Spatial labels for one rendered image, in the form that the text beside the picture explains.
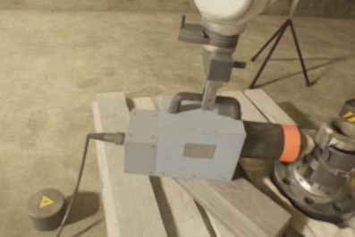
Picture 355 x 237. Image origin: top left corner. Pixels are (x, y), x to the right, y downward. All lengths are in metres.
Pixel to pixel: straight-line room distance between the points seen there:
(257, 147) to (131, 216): 0.36
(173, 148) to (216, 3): 0.42
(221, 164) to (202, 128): 0.12
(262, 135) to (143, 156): 0.30
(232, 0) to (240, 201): 0.53
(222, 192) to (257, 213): 0.10
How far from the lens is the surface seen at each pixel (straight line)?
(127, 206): 0.78
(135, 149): 0.69
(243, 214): 0.73
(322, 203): 0.90
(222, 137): 0.67
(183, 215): 0.80
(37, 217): 0.91
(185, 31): 0.57
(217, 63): 0.56
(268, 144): 0.74
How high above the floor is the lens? 0.80
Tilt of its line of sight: 34 degrees down
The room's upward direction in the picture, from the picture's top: 8 degrees clockwise
